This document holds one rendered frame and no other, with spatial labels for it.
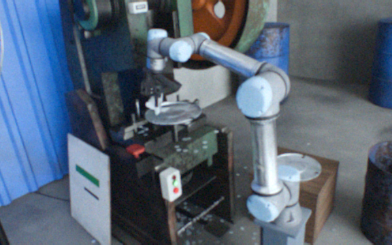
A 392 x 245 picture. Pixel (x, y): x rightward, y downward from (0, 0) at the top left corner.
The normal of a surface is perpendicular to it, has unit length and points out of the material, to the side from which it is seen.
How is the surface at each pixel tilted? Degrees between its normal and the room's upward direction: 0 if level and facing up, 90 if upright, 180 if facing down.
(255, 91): 84
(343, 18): 90
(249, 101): 83
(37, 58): 90
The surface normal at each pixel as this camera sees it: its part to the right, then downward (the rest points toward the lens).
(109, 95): 0.72, 0.22
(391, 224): -0.71, 0.37
